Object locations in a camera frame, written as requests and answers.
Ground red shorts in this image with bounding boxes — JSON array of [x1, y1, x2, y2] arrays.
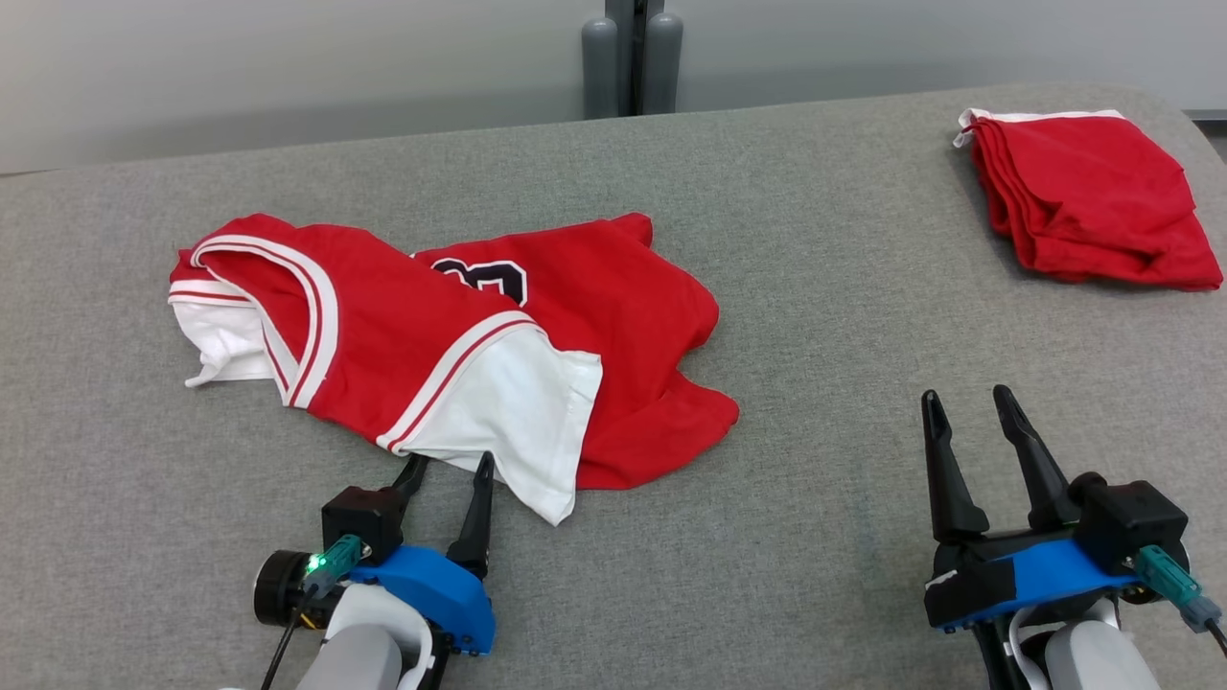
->
[[952, 107, 1225, 292]]

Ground right green connector black cable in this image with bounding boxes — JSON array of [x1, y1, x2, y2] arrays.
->
[[1134, 544, 1227, 657]]

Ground left green connector black cable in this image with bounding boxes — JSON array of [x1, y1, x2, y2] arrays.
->
[[261, 535, 367, 690]]

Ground green connector black cable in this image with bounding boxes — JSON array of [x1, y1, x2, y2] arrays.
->
[[261, 535, 367, 690], [1134, 544, 1227, 657]]

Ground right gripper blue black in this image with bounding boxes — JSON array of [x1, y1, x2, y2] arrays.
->
[[921, 385, 1142, 633]]

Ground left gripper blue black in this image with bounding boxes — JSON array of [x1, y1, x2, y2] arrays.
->
[[347, 452, 497, 657]]

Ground grey partition post two feet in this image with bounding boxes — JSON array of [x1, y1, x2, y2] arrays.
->
[[581, 0, 684, 119]]

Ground red white basketball jersey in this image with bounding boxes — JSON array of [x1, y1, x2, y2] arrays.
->
[[168, 212, 741, 527]]

